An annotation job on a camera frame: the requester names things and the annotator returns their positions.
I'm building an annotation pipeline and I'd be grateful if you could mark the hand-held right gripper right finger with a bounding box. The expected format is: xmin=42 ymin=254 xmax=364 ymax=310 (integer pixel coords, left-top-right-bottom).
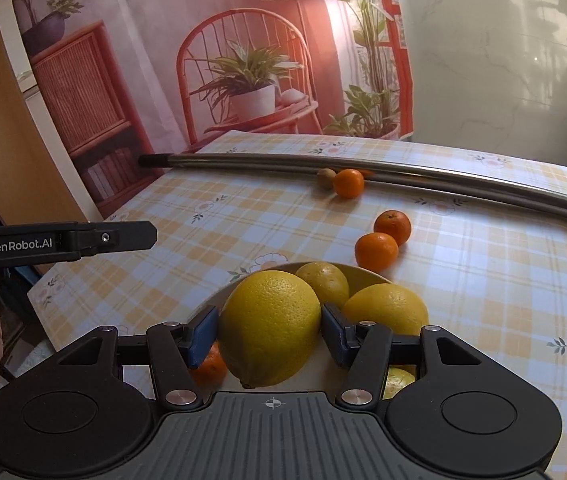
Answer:
xmin=321 ymin=302 xmax=484 ymax=406

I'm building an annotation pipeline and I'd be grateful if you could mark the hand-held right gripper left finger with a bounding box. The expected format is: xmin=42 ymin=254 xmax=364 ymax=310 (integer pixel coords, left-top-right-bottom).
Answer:
xmin=56 ymin=305 xmax=219 ymax=408

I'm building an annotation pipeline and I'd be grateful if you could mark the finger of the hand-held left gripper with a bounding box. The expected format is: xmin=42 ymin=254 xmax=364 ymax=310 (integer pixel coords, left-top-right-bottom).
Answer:
xmin=57 ymin=221 xmax=158 ymax=263

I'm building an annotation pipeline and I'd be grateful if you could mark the orange tangerine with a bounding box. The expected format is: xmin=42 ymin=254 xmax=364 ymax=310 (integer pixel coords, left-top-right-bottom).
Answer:
xmin=333 ymin=168 xmax=365 ymax=199
xmin=355 ymin=232 xmax=399 ymax=271
xmin=188 ymin=341 xmax=229 ymax=387
xmin=374 ymin=210 xmax=411 ymax=247

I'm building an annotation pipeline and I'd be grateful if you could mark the white bowl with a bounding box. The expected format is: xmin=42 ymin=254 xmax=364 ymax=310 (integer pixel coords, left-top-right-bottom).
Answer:
xmin=196 ymin=261 xmax=394 ymax=401

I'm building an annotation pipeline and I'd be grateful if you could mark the small yellow lemon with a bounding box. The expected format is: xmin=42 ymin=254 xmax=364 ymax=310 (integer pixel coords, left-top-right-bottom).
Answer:
xmin=295 ymin=261 xmax=351 ymax=306

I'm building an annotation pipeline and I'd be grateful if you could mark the large yellow lemon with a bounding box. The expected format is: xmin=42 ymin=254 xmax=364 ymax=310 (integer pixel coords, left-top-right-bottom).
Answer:
xmin=218 ymin=270 xmax=323 ymax=389

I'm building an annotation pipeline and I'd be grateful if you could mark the yellow checked floral tablecloth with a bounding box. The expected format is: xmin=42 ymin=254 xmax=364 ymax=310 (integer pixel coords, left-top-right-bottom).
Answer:
xmin=28 ymin=130 xmax=567 ymax=480

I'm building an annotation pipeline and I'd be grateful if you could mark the long metal pole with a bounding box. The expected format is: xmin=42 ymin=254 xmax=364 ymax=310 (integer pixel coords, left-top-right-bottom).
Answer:
xmin=138 ymin=152 xmax=567 ymax=229

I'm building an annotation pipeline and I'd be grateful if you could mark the printed room scene backdrop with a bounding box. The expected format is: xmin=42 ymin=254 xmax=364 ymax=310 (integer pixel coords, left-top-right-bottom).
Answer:
xmin=6 ymin=0 xmax=415 ymax=222

